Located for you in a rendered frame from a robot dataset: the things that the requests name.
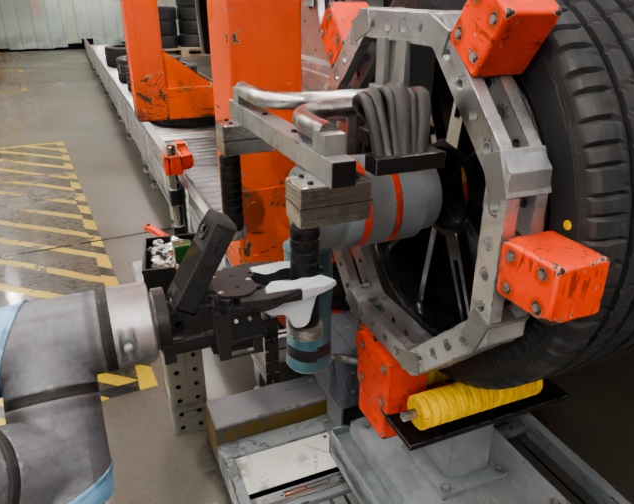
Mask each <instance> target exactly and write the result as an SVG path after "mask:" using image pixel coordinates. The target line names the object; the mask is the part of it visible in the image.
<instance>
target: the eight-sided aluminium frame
mask: <svg viewBox="0 0 634 504"><path fill-rule="evenodd" d="M461 12H462V10H449V11H443V10H425V9H406V8H404V7H367V8H360V9H359V11H358V14H357V16H356V17H355V18H354V19H353V20H352V27H351V29H350V31H349V33H348V36H347V38H346V40H345V42H344V44H343V47H342V49H341V51H340V53H339V55H338V58H337V60H336V62H335V64H334V67H333V69H332V71H331V73H330V75H329V78H328V80H327V82H326V84H325V86H323V87H322V91H323V90H343V89H361V88H368V86H369V83H371V81H372V79H373V77H374V75H375V74H376V51H377V37H378V36H382V37H388V40H391V41H397V39H403V40H409V41H410V44H417V45H424V46H430V47H432V48H433V50H434V52H435V55H436V57H437V59H438V62H439V64H440V67H441V69H442V72H443V74H444V76H445V79H446V81H447V84H448V86H449V88H450V91H451V93H452V96H453V98H454V101H455V103H456V105H457V108H458V110H459V113H460V115H461V118H462V120H463V122H464V125H465V127H466V130H467V132H468V134H469V137H470V139H471V142H472V144H473V147H474V149H475V151H476V154H477V156H478V159H479V161H480V164H481V166H482V168H483V171H484V175H485V182H486V187H485V195H484V203H483V211H482V219H481V226H480V234H479V242H478V250H477V258H476V266H475V274H474V281H473V289H472V297H471V305H470V313H469V317H468V319H467V320H465V321H464V322H462V323H460V324H458V325H456V326H454V327H452V328H450V329H448V330H447V331H445V332H443V333H441V334H439V335H437V336H435V337H432V336H431V335H430V334H429V333H428V332H427V331H426V330H425V329H424V328H423V327H421V326H420V325H419V324H418V323H417V322H416V321H415V320H414V319H413V318H412V317H410V316H409V315H408V314H407V313H406V312H405V311H404V310H403V309H402V308H401V307H400V306H398V305H397V304H396V303H395V302H394V301H393V300H392V299H391V298H390V297H389V296H387V295H386V293H385V292H384V290H383V288H382V286H381V283H380V280H379V277H378V274H377V271H376V268H375V265H374V262H373V259H372V256H371V253H370V250H369V247H368V245H363V246H359V247H353V248H351V249H352V252H353V255H354V258H355V261H356V264H357V267H358V270H359V274H360V277H361V280H362V283H363V284H362V285H360V282H359V279H358V275H357V272H356V269H355V266H354V263H353V260H352V257H351V253H350V250H349V248H346V249H340V250H335V249H332V251H333V254H334V257H335V260H336V264H337V267H338V270H339V273H340V277H341V280H342V283H343V286H344V290H345V293H346V297H345V299H346V301H347V303H348V305H349V306H350V309H351V312H352V313H353V314H354V316H355V318H356V320H358V318H360V319H361V321H362V322H363V324H364V325H365V327H366V328H367V329H368V330H369V331H370V332H371V333H372V334H373V335H374V336H375V338H376V339H377V340H378V341H379V342H380V343H381V344H382V345H383V346H384V347H385V348H386V349H387V350H388V352H389V353H390V354H391V355H392V356H393V357H394V358H395V359H396V360H397V361H398V362H399V363H400V364H401V369H404V370H406V371H407V372H408V373H409V374H410V375H411V376H412V377H414V376H417V375H422V374H425V373H429V372H433V371H436V370H440V369H444V368H447V367H451V366H453V364H455V363H457V362H460V361H462V360H465V359H467V358H469V357H472V356H474V355H477V354H479V353H482V352H484V351H486V350H489V349H491V348H494V347H496V346H499V345H502V344H505V343H509V342H513V341H514V339H516V338H518V337H520V336H523V334H524V329H525V323H526V321H527V320H528V318H529V315H528V313H527V312H526V311H524V310H523V309H521V308H520V307H518V306H517V305H515V304H514V303H513V302H511V301H510V300H508V299H507V298H505V297H504V296H502V295H501V294H499V293H498V292H497V291H496V285H497V278H498V271H499V264H500V257H501V250H502V243H503V240H505V239H508V238H514V237H519V236H524V235H529V234H535V233H540V232H542V227H543V221H544V215H545V209H546V204H547V198H548V193H551V192H552V189H551V175H552V170H553V169H552V165H551V163H550V161H549V159H548V156H547V148H546V145H542V143H541V141H540V139H539V137H538V135H537V132H536V130H535V128H534V126H533V124H532V121H531V119H530V117H529V115H528V113H527V110H526V108H525V106H524V104H523V102H522V99H521V97H520V95H519V93H518V91H517V88H516V86H515V84H514V82H513V80H512V77H511V75H504V76H489V77H472V76H471V74H470V73H469V71H468V69H467V68H466V66H465V65H464V63H463V61H462V60H461V58H460V56H459V54H458V53H457V51H456V50H455V48H454V46H453V45H452V43H451V42H450V40H449V37H450V35H451V33H452V31H453V29H454V27H455V25H456V23H457V21H458V19H459V17H460V15H461ZM326 121H328V122H330V123H332V124H335V125H336V123H337V121H339V130H341V131H343V132H345V133H346V155H355V151H356V116H354V117H346V118H337V119H330V120H326Z"/></svg>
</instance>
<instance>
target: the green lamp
mask: <svg viewBox="0 0 634 504"><path fill-rule="evenodd" d="M190 244H191V240H190V239H184V240H178V241H173V242H172V250H173V257H174V259H175V262H176V263H177V264H181V263H182V260H183V258H184V256H185V254H186V252H187V250H188V248H189V246H190Z"/></svg>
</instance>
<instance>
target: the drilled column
mask: <svg viewBox="0 0 634 504"><path fill-rule="evenodd" d="M161 356H162V363H163V370H164V378H165V385H166V393H167V400H168V408H169V415H170V419H171V423H172V427H173V430H174V434H175V436H180V435H184V434H188V433H191V432H195V431H199V430H202V429H206V428H208V425H207V416H206V406H205V403H206V402H207V393H206V383H205V372H204V362H203V352H202V349H199V350H195V351H190V352H186V353H181V354H177V362H178V363H173V364H169V365H165V362H164V354H163V353H162V351H161ZM200 408H202V410H201V411H200ZM202 421H203V424H202Z"/></svg>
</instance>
